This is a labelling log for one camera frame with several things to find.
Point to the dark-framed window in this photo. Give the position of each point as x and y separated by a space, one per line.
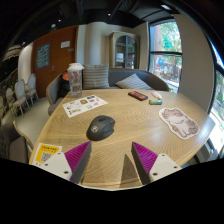
165 53
218 106

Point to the yellow card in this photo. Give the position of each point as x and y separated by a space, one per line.
46 153

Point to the small white door sign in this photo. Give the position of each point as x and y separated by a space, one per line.
65 44

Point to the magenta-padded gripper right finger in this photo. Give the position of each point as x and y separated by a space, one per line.
160 165

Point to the group of white chairs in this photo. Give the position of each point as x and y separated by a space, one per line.
23 91

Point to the small green pack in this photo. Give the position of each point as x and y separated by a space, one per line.
155 102

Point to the brown wooden door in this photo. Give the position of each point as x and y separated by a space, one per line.
60 63

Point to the blue poster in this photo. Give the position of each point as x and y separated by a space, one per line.
43 55

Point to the square striped cushion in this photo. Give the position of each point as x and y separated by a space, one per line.
96 76

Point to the black and orange backpack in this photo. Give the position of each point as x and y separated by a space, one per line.
63 87

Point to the black computer mouse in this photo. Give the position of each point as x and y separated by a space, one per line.
100 127

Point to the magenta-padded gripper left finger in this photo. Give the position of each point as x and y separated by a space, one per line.
59 164

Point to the grey sofa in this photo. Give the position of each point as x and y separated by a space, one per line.
146 78

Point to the cat-shaped mouse pad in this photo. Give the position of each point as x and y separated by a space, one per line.
180 122

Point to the white sticker sheet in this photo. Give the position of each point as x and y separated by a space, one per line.
83 105

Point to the clear shaker bottle white lid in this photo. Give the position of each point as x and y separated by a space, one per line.
75 81

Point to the grey upholstered chair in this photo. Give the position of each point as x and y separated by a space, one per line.
15 146

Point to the flat-lying striped cushion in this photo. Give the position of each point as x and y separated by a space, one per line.
133 82

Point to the flat black and red box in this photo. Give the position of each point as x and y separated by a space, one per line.
138 95

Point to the wooden glass-door cabinet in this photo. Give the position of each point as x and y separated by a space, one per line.
124 50

